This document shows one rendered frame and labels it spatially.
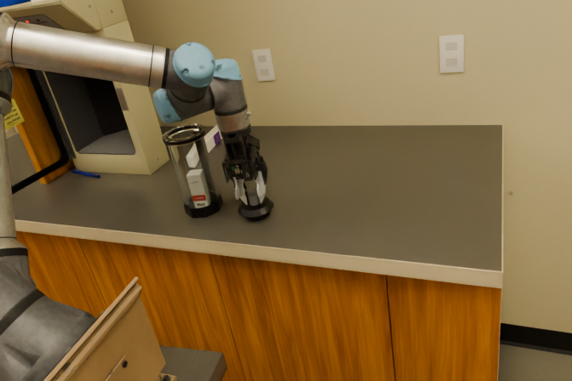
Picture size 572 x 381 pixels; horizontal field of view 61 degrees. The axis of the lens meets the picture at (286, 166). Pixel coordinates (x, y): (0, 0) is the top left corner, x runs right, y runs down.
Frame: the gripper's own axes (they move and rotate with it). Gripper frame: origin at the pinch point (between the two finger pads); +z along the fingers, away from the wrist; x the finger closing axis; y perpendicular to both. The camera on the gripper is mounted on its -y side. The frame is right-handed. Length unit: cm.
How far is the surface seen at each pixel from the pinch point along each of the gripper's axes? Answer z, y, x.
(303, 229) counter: 5.2, 8.0, 12.5
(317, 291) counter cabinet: 19.2, 13.8, 14.4
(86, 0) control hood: -50, -26, -41
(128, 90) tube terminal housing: -23, -31, -40
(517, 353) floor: 99, -37, 78
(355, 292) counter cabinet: 18.1, 16.2, 23.3
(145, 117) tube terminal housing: -13, -35, -39
